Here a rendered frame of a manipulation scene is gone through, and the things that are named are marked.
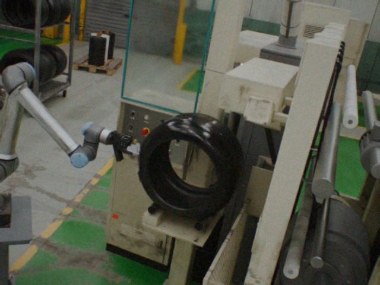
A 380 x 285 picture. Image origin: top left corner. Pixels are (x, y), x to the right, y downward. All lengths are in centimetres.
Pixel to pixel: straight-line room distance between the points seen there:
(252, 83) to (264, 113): 15
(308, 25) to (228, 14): 334
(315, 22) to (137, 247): 360
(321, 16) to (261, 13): 583
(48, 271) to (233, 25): 215
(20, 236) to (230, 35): 163
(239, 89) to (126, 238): 194
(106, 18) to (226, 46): 989
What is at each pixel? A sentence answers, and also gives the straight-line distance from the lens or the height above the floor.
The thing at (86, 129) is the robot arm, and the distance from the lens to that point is 245.
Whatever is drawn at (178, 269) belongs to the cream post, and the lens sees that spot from 296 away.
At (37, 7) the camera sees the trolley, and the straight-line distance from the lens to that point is 575.
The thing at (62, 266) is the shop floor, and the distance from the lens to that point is 336.
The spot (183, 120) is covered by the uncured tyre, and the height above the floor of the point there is 144.
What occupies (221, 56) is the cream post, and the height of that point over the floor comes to 175.
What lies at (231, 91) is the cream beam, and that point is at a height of 172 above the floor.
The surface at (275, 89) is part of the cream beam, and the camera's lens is 168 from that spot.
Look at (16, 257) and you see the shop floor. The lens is 346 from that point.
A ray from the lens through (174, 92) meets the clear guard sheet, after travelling 278.
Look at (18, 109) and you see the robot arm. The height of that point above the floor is 126.
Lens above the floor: 212
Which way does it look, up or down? 21 degrees down
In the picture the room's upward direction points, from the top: 10 degrees clockwise
